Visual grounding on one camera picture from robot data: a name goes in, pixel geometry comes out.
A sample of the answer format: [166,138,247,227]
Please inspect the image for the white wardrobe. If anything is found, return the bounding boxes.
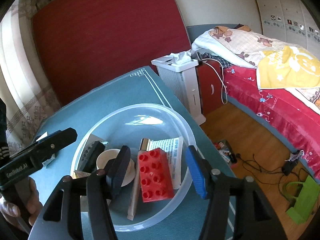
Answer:
[256,0,319,57]

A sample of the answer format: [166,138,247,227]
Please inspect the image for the white remote control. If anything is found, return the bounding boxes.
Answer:
[76,134,109,173]

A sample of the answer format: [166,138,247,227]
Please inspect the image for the printed paper leaflet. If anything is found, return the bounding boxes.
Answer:
[148,137,184,190]

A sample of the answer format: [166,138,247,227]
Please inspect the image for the white round jar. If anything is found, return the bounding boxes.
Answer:
[96,148,136,188]

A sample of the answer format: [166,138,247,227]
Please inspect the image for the teal table mat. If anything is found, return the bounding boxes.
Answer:
[33,67,233,239]

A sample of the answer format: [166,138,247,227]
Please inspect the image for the yellow blanket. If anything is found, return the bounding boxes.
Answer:
[257,46,319,89]

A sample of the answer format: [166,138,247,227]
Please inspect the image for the patterned beige curtain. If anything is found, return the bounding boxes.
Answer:
[1,0,60,154]

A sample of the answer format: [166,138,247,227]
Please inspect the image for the white yellow medicine box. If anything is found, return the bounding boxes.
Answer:
[73,170,91,212]

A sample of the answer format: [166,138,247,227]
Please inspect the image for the red bed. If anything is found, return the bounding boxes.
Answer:
[223,66,319,181]

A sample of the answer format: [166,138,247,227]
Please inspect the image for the black floor cables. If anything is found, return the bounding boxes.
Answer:
[236,149,311,198]

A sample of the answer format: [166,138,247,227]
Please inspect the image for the red toy brick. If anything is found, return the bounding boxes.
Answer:
[138,148,174,203]

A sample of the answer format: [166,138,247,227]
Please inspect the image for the red upright mattress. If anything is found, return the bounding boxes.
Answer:
[31,0,190,105]

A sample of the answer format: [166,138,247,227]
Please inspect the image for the small box on floor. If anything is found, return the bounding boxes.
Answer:
[214,139,238,167]

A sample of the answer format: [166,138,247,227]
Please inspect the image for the beige cream tube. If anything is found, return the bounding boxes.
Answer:
[127,138,150,221]

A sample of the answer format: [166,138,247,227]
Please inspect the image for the clear plastic bowl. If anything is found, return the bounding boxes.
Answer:
[71,103,196,232]

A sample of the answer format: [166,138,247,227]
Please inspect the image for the white air purifier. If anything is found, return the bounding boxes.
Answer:
[151,55,206,125]

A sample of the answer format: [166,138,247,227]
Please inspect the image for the left hand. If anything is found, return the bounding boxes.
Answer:
[0,177,43,227]

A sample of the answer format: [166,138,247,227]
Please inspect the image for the white charging cable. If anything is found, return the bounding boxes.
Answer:
[202,58,228,105]

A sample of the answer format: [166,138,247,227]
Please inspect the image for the white tissue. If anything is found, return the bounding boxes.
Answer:
[169,51,191,65]

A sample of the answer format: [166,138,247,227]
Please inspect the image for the red bedside cabinet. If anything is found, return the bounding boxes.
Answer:
[196,60,223,116]

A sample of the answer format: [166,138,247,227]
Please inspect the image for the green plastic stool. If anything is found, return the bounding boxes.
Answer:
[283,175,319,224]

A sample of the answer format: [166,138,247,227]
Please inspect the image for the floral white quilt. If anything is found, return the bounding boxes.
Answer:
[191,25,317,69]

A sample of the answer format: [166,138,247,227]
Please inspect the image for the white blue medicine box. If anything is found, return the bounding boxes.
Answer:
[35,132,56,167]

